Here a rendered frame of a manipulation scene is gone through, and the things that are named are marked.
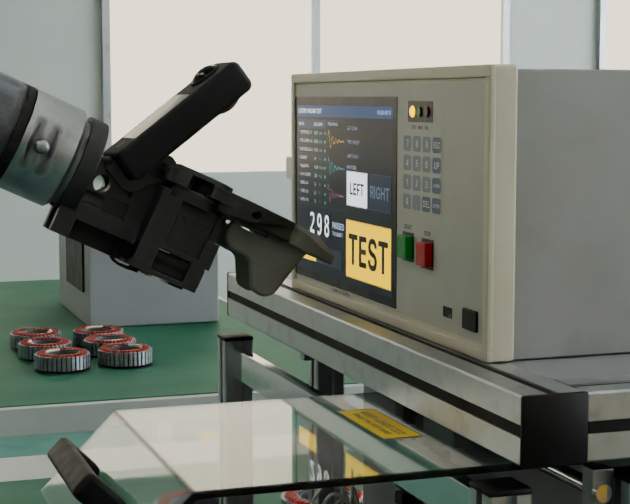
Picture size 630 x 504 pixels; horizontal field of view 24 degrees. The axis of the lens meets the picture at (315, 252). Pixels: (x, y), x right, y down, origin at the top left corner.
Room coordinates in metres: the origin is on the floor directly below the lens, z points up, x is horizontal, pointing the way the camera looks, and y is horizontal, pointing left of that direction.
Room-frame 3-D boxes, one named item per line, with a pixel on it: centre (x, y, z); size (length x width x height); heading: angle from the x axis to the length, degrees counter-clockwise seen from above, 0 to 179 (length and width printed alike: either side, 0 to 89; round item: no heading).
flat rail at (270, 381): (1.20, -0.02, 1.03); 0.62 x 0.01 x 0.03; 19
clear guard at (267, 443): (0.99, 0.01, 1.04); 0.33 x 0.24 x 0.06; 109
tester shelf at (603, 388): (1.27, -0.23, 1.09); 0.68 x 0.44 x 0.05; 19
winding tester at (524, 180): (1.26, -0.23, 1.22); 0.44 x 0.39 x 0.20; 19
